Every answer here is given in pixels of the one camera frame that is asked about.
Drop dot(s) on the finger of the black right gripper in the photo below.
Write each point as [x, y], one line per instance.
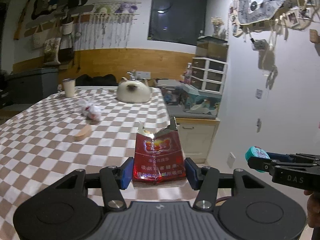
[301, 158]
[262, 164]

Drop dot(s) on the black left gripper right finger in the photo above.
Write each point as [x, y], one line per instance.
[205, 181]

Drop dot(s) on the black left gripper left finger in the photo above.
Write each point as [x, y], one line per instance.
[113, 179]

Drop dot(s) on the person's right hand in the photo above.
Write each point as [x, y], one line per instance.
[313, 209]

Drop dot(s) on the white cupboard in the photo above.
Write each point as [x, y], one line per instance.
[196, 137]

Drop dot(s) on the wooden eraser-like block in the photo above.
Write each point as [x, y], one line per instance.
[83, 133]

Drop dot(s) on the brown white checkered tablecloth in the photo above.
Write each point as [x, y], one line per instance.
[38, 146]

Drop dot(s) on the crumpled white plastic bag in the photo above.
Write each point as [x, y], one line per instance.
[88, 109]

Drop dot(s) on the teal illustrated box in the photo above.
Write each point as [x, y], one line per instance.
[185, 99]

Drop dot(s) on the white cat-shaped ceramic ornament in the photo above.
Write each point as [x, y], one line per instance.
[133, 91]

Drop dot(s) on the white drawer unit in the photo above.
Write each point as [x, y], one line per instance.
[208, 75]

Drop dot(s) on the cream cup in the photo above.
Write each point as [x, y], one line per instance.
[69, 87]

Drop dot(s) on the grey storage box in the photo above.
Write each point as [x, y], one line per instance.
[32, 86]

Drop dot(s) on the glass terrarium tank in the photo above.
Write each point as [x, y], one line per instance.
[212, 48]

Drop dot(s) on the beige tote bag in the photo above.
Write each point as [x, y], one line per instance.
[52, 45]

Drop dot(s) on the dried flower vase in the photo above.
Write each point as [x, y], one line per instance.
[217, 23]

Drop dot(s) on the dark window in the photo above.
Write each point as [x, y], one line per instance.
[177, 21]

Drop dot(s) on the wooden toy rifle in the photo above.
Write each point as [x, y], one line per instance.
[21, 20]

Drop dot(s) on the white wall socket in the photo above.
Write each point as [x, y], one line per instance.
[231, 160]

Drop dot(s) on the white macrame wall hanging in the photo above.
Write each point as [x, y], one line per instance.
[110, 25]

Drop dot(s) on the blue grey wall cloth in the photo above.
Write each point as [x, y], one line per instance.
[267, 2]

